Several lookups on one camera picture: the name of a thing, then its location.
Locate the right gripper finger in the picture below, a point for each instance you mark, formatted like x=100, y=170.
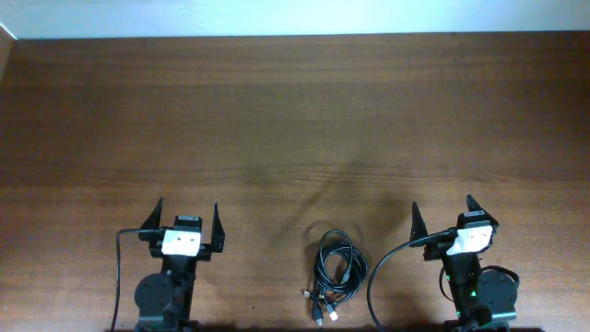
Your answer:
x=418, y=232
x=475, y=212

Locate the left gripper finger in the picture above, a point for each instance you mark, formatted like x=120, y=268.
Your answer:
x=153, y=220
x=218, y=233

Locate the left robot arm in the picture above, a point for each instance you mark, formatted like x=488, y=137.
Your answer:
x=164, y=298

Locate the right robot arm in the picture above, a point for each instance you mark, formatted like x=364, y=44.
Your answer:
x=484, y=297

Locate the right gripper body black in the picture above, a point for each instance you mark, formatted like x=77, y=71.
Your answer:
x=436, y=250

